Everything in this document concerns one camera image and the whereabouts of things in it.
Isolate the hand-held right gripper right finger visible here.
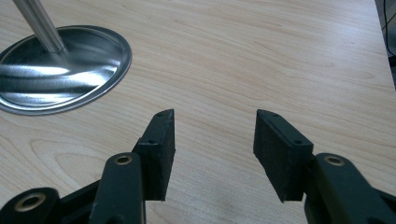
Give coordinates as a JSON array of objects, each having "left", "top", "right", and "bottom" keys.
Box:
[{"left": 252, "top": 108, "right": 314, "bottom": 203}]

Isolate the metal stand with round base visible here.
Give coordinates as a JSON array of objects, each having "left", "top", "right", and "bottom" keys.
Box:
[{"left": 0, "top": 0, "right": 133, "bottom": 117}]

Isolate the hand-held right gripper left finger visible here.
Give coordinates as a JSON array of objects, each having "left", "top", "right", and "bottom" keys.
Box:
[{"left": 133, "top": 108, "right": 177, "bottom": 202}]

